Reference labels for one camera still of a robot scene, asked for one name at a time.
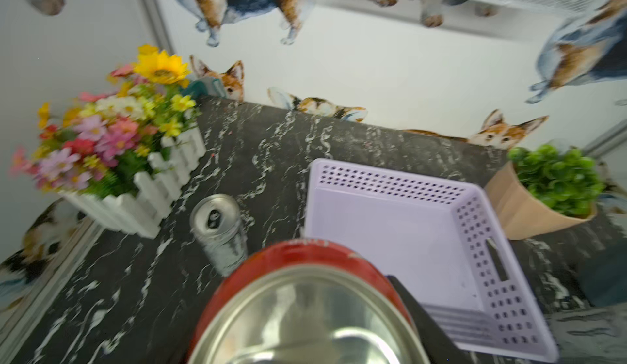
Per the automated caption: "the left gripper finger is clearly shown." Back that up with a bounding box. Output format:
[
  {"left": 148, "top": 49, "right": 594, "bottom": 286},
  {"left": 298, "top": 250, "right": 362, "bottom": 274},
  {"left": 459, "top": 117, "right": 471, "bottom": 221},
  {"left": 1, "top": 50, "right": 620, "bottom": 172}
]
[{"left": 386, "top": 275, "right": 472, "bottom": 364}]

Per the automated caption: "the red Coca-Cola can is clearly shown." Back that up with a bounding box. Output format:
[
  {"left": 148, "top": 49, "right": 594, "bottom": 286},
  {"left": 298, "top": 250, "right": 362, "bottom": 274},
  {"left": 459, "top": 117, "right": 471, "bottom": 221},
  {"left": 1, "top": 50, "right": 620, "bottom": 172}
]
[{"left": 187, "top": 239, "right": 429, "bottom": 363}]

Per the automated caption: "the white Monster energy can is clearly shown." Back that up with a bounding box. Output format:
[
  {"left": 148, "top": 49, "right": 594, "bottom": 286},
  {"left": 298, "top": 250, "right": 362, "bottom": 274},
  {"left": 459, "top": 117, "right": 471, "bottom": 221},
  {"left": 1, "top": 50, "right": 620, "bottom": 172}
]
[{"left": 189, "top": 194, "right": 248, "bottom": 277}]

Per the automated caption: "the purple perforated plastic basket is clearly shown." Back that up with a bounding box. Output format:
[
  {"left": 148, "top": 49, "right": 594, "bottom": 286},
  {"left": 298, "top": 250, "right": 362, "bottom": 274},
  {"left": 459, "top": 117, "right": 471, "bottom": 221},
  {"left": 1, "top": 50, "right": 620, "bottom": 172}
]
[{"left": 303, "top": 158, "right": 559, "bottom": 362}]

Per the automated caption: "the green plant in beige pot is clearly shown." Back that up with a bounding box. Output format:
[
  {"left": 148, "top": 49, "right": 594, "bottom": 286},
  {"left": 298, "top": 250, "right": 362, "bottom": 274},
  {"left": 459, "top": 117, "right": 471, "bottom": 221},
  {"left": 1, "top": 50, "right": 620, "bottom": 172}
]
[{"left": 485, "top": 144, "right": 605, "bottom": 240}]

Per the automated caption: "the teal plush toy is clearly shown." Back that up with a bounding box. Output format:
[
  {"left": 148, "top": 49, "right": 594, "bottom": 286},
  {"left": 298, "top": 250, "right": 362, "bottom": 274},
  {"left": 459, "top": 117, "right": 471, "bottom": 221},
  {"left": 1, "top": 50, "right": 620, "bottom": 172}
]
[{"left": 182, "top": 77, "right": 228, "bottom": 100}]

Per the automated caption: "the colourful flowers white fence planter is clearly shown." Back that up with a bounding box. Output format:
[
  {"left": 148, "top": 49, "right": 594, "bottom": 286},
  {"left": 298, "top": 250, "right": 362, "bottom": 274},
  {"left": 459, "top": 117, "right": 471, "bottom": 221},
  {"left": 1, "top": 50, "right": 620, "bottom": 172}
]
[{"left": 11, "top": 45, "right": 207, "bottom": 238}]

